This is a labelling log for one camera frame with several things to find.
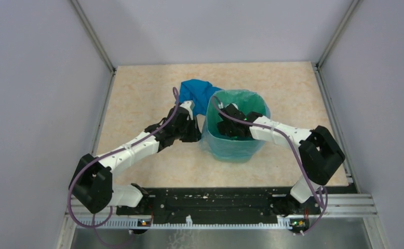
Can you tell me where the aluminium frame post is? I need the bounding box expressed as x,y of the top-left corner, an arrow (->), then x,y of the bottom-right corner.
315,0 -> 363,71
68,0 -> 116,75

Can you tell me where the green plastic trash bin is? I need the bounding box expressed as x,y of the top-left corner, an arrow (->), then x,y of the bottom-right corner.
201,90 -> 271,163

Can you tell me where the right aluminium frame post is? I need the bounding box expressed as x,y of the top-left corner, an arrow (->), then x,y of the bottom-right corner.
315,0 -> 363,71

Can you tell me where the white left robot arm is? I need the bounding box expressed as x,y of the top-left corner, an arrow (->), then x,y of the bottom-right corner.
70,101 -> 201,214

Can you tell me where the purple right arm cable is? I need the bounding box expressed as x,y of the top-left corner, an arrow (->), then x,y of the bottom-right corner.
211,95 -> 329,235

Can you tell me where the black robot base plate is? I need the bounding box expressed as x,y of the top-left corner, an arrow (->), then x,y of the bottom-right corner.
116,187 -> 321,225

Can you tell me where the left aluminium frame post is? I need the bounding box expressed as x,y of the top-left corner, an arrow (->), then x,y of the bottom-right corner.
68,0 -> 116,75

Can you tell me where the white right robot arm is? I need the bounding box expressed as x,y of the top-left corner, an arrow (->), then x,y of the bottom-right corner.
215,104 -> 346,214

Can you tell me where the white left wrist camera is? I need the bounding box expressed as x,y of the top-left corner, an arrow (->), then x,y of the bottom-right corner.
179,100 -> 195,120

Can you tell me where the dark blue crumpled bag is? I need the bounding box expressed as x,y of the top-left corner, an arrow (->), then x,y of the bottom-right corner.
179,79 -> 222,116

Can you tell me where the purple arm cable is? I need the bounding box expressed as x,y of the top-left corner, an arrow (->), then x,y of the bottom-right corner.
67,86 -> 180,249
211,95 -> 329,235

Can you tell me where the light blue translucent plastic bag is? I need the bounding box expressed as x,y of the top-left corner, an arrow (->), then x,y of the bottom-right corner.
198,89 -> 272,163

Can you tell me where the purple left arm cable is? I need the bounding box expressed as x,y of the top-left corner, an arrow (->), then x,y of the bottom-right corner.
67,86 -> 180,249

